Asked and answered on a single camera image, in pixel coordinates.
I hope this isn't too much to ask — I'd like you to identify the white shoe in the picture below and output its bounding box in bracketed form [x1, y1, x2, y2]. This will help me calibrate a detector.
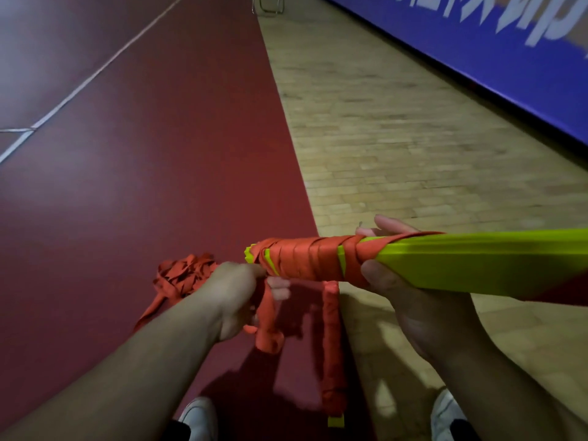
[430, 388, 469, 441]
[178, 397, 219, 441]

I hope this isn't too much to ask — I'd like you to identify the black right trouser leg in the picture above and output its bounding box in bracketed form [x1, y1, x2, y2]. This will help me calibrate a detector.
[450, 418, 481, 441]

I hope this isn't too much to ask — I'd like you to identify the person's right hand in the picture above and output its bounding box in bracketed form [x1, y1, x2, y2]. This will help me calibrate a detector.
[356, 214, 483, 363]

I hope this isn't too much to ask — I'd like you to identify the person's left forearm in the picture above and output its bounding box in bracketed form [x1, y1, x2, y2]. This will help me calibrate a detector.
[0, 293, 226, 441]

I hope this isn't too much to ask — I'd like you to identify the white right shoe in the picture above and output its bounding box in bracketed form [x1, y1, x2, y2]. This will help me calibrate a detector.
[430, 388, 469, 441]

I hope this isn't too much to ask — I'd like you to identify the white left shoe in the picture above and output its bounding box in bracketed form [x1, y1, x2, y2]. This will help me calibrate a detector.
[178, 397, 219, 441]

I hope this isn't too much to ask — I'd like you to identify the black left trouser leg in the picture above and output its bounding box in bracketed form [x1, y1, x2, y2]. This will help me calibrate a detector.
[160, 420, 190, 441]

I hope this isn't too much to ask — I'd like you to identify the black folding chair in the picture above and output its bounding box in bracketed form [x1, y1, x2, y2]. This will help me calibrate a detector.
[251, 0, 285, 18]

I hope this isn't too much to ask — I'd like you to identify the black trouser leg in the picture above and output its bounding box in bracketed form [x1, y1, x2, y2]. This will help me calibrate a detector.
[160, 420, 190, 441]
[450, 418, 481, 441]

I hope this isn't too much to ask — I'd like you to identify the person's left hand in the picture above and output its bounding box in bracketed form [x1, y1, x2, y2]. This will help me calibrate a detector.
[202, 261, 291, 343]

